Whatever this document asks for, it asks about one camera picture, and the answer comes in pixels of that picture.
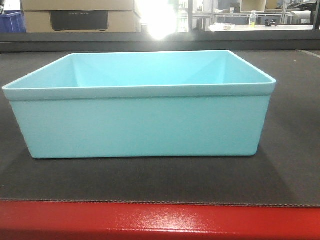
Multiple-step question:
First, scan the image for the yellow liquid plastic bottle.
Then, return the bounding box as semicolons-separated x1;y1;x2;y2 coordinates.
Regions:
248;10;257;28

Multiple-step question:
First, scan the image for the red conveyor frame edge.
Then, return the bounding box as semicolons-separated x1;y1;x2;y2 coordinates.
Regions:
0;200;320;240

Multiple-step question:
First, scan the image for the light blue plastic bin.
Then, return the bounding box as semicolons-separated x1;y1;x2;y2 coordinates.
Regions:
3;50;277;159

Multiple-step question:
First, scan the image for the dark blue crate background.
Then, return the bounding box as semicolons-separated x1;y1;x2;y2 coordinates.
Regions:
0;10;26;34

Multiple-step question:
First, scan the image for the large cardboard box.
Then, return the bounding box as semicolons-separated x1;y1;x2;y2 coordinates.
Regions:
20;0;142;33

